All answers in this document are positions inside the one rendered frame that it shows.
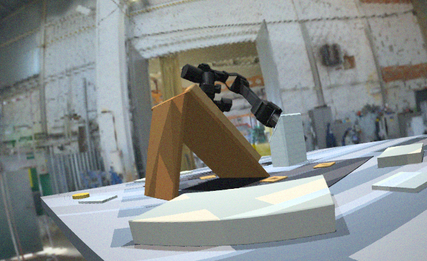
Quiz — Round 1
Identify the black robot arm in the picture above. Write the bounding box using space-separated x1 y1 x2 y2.
181 63 282 128

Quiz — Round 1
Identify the yellow round disc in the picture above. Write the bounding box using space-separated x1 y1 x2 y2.
72 193 90 199

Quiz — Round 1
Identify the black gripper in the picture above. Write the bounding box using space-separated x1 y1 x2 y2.
199 82 232 113

